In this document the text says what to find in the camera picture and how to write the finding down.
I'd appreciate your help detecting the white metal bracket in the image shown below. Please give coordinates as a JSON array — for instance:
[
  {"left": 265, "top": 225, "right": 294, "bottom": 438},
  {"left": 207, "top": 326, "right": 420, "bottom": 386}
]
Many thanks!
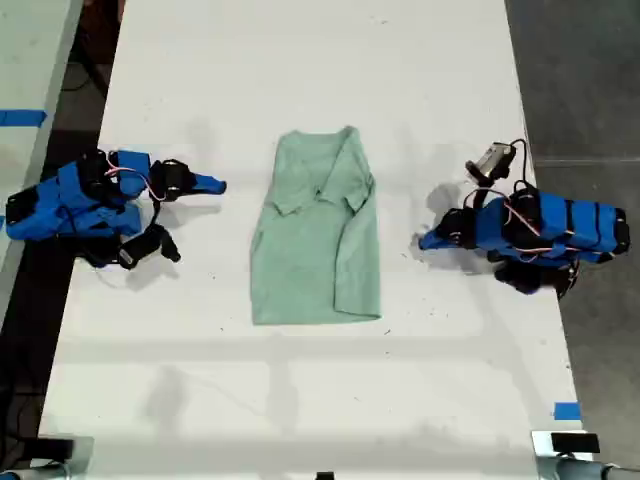
[{"left": 530, "top": 428, "right": 602, "bottom": 480}]

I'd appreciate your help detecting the pale green T-shirt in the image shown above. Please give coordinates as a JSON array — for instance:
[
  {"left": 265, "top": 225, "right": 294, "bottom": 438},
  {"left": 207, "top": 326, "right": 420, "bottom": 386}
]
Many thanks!
[{"left": 248, "top": 124, "right": 384, "bottom": 327}]

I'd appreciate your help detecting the gripper camera stalk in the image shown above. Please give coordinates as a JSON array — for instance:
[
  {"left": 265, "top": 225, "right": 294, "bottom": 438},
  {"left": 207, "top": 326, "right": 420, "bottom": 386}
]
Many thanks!
[
  {"left": 144, "top": 197, "right": 166, "bottom": 231},
  {"left": 473, "top": 174, "right": 502, "bottom": 212}
]

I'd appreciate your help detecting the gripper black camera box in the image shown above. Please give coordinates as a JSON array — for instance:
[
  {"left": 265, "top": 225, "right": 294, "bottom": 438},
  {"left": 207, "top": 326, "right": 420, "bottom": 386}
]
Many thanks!
[{"left": 118, "top": 223, "right": 182, "bottom": 272}]

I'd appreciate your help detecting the short blue tape strip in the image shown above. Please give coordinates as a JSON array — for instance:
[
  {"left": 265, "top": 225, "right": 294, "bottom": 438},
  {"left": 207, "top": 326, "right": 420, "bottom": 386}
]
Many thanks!
[{"left": 553, "top": 401, "right": 583, "bottom": 422}]

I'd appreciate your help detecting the long blue tape strip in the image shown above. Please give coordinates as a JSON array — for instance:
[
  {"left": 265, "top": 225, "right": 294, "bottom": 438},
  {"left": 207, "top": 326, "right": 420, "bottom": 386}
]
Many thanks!
[{"left": 0, "top": 108, "right": 49, "bottom": 128}]

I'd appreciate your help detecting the arm red white wire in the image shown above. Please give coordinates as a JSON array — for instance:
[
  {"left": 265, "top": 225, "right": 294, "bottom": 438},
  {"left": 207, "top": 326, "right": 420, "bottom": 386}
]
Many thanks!
[
  {"left": 499, "top": 198, "right": 557, "bottom": 262},
  {"left": 103, "top": 149, "right": 167, "bottom": 205}
]

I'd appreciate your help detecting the gripper camera cable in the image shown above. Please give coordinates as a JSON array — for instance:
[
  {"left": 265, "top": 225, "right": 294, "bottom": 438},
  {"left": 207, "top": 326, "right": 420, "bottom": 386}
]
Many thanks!
[
  {"left": 505, "top": 137, "right": 532, "bottom": 194},
  {"left": 74, "top": 239, "right": 129, "bottom": 274}
]

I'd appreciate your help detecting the small black box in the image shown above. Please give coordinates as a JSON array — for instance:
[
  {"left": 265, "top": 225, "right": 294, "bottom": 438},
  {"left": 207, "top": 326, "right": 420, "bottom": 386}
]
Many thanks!
[
  {"left": 35, "top": 436, "right": 77, "bottom": 459},
  {"left": 550, "top": 432, "right": 602, "bottom": 454}
]

